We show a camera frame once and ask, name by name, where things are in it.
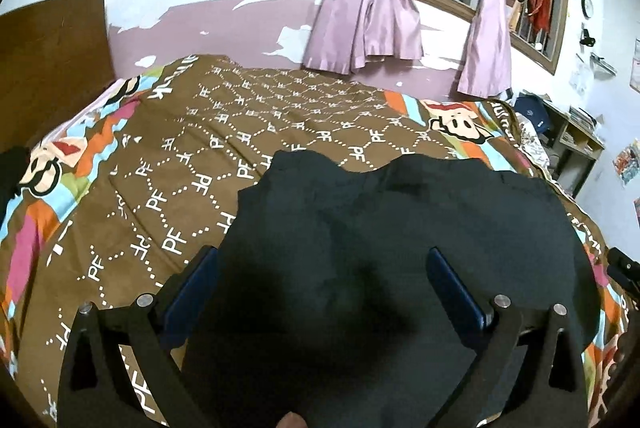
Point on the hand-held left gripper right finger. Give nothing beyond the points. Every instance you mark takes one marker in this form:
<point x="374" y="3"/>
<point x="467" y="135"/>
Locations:
<point x="455" y="293"/>

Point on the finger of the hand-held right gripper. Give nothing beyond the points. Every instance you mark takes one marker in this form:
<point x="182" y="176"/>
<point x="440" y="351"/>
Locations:
<point x="625" y="270"/>

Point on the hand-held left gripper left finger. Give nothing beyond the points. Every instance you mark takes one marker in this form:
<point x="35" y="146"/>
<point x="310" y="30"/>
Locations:
<point x="192" y="293"/>

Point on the black jacket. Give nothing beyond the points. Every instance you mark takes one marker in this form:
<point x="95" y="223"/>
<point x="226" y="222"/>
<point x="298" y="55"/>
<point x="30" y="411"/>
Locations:
<point x="350" y="233"/>

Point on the person's left hand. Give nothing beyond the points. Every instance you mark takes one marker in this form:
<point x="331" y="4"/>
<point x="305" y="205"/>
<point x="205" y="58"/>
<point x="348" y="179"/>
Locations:
<point x="292" y="421"/>

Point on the brown printed blanket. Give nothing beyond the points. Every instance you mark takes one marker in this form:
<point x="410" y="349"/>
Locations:
<point x="175" y="158"/>

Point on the wooden shelf unit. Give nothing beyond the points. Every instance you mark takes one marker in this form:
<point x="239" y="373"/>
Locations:
<point x="575" y="143"/>

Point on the dark blue bag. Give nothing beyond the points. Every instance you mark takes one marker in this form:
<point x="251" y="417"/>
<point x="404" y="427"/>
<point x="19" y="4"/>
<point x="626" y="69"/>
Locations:
<point x="532" y="114"/>

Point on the wooden headboard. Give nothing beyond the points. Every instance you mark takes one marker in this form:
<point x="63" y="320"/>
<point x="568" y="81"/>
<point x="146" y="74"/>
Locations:
<point x="50" y="63"/>

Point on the red hanging cloth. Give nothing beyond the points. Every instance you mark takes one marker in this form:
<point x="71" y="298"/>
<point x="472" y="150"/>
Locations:
<point x="540" y="3"/>

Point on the cartoon figure wall poster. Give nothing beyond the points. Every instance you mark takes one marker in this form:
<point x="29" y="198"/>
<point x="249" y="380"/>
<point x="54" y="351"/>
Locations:
<point x="627" y="165"/>

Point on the white wall shelf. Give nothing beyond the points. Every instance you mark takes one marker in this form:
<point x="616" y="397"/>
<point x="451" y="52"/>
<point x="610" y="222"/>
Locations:
<point x="604" y="63"/>

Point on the black wall device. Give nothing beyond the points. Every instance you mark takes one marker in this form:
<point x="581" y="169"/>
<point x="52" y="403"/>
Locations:
<point x="587" y="38"/>

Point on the round wall clock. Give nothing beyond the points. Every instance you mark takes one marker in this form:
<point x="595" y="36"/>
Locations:
<point x="587" y="6"/>

